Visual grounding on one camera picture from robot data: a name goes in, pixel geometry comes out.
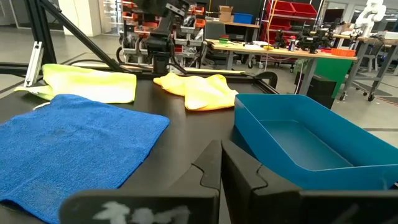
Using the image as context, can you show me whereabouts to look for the white cable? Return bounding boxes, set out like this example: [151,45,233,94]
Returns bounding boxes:
[32,101,52,111]

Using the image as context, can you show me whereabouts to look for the orange hanging cable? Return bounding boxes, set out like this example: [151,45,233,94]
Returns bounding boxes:
[264,0,279,47]

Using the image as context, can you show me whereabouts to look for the orange microfiber towel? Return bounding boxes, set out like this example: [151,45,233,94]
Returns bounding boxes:
[153,72,239,111]

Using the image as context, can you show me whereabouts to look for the grey-legged workbench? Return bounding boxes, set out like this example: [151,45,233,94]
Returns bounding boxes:
[332,30,398,102]

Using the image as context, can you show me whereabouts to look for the blue plastic bin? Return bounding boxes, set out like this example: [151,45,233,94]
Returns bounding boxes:
[233,93,398,191]

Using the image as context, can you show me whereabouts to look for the black aluminium table frame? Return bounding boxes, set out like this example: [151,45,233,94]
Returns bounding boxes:
[0,0,279,94]

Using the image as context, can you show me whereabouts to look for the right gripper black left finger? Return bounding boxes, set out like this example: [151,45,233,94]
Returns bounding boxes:
[58,139,223,224]

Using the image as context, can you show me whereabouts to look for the black robot devices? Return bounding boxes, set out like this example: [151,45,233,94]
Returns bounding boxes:
[295,27,335,54]

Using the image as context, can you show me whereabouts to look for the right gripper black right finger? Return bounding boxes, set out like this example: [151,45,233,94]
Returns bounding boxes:
[221,139,398,224]

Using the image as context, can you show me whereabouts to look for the lime green microfiber towel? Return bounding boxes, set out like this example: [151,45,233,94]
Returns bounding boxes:
[14,63,137,105]

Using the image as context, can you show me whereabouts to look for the cardboard box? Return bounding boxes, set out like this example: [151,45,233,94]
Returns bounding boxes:
[218,5,234,23]

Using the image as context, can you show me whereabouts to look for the long wooden workbench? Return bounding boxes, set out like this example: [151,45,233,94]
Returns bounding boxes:
[206,39,358,96]

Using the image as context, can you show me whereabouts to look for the blue storage crate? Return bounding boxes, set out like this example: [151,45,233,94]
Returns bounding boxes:
[233,12,254,25]

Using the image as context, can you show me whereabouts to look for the silver frame bracket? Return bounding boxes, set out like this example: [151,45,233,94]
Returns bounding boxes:
[24,41,44,88]

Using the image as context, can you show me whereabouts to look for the blue microfiber towel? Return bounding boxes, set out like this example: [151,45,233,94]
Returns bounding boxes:
[0,93,171,224]

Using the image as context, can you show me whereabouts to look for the wooden desk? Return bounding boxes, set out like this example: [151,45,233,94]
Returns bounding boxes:
[222,21,261,43]

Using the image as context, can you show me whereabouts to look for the green cabinet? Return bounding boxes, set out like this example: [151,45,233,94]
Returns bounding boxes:
[294,57,354,99]

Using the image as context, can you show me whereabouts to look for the grey office chair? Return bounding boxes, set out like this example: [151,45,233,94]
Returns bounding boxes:
[203,21,228,68]

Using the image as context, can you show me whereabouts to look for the black box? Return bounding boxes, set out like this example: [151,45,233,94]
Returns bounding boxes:
[294,72,338,110]

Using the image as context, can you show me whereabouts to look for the rack of red bins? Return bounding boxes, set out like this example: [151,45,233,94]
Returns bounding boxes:
[260,0,318,44]

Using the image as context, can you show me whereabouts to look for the orange tray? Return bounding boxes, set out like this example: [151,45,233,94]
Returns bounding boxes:
[330,47,356,58]

